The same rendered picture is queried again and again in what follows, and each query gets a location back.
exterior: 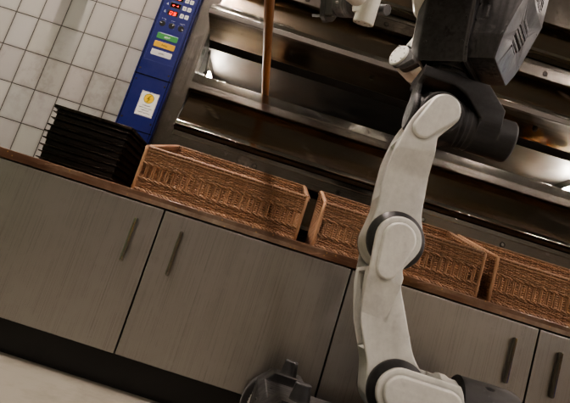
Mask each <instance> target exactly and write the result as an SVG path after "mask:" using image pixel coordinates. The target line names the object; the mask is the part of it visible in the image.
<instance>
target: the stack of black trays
mask: <svg viewBox="0 0 570 403"><path fill-rule="evenodd" d="M54 107H55V108H56V109H57V111H55V110H54V111H53V112H55V113H56V114H57V115H56V117H53V116H51V117H52V118H53V119H54V122H53V124H50V123H48V124H49V125H50V126H51V127H50V130H48V129H44V130H45V131H47V136H46V137H45V136H43V137H45V138H46V142H45V143H40V144H41V145H43V147H42V150H41V149H38V150H39V151H41V152H42V153H41V155H40V156H38V155H36V157H38V158H39V159H40V160H46V161H48V162H51V163H54V164H56V165H62V166H64V167H67V168H70V169H72V170H75V171H80V172H83V173H86V174H88V175H91V176H96V177H99V178H102V179H104V180H107V181H110V182H115V183H118V184H120V185H123V186H126V187H129V188H130V187H131V185H132V183H133V180H134V177H135V175H136V173H137V168H138V166H139V164H140V161H141V159H142V156H143V152H144V150H145V148H146V145H147V143H146V142H145V141H144V140H143V138H142V137H141V136H140V135H139V134H138V133H137V132H136V130H135V129H134V128H133V127H130V126H125V125H122V124H120V123H116V122H113V121H111V120H105V119H103V118H100V117H97V116H94V115H89V114H87V113H83V112H81V111H78V110H75V109H70V108H67V107H64V106H62V105H58V104H55V105H54Z"/></svg>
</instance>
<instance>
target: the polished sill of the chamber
mask: <svg viewBox="0 0 570 403"><path fill-rule="evenodd" d="M192 81H194V82H197V83H199V84H202V85H205V86H207V87H213V88H215V89H218V90H221V91H223V92H229V93H231V94H234V95H237V96H240V97H243V98H247V99H250V100H253V101H256V102H259V103H262V104H266V105H269V106H272V107H275V108H278V109H282V110H285V111H288V112H291V113H294V114H296V115H301V116H304V117H307V118H310V119H312V120H317V121H320V122H323V123H326V124H328V125H331V126H336V127H339V128H342V129H344V130H347V131H350V132H355V133H358V134H361V135H363V136H366V137H371V138H374V139H377V140H379V141H382V142H386V143H391V142H392V141H393V139H394V137H395V136H394V135H390V134H388V133H385V132H380V131H378V130H374V129H371V128H369V127H366V126H361V125H358V124H355V123H353V122H350V121H347V120H342V119H339V118H337V117H334V116H331V115H326V114H323V113H321V112H318V111H315V110H312V109H307V108H305V107H302V106H299V105H296V104H291V103H289V102H286V101H283V100H280V99H277V98H273V97H270V96H267V95H264V94H261V93H258V92H254V91H251V90H248V89H245V88H242V87H238V86H234V85H232V84H229V83H226V82H224V81H218V80H216V79H213V78H210V77H208V76H202V75H200V74H197V73H194V75H193V78H192ZM434 158H436V159H439V160H443V161H447V162H450V163H452V164H455V165H459V166H463V167H466V168H468V169H471V170H474V171H479V172H482V173H484V174H487V175H490V176H495V177H498V178H500V179H503V180H506V181H508V182H514V183H516V184H519V185H522V186H524V187H528V188H532V189H535V190H538V191H540V192H544V193H548V194H551V195H554V196H557V197H560V198H563V199H567V200H570V191H568V190H565V189H562V188H558V187H555V186H552V185H549V184H546V183H543V182H539V181H536V180H533V179H530V178H527V177H525V176H520V175H517V174H514V173H511V172H509V171H504V170H501V169H498V168H495V167H493V166H490V165H485V164H482V163H479V162H477V161H474V160H469V159H466V158H463V157H461V156H458V155H454V154H450V153H447V152H445V151H442V150H438V149H436V150H435V155H434Z"/></svg>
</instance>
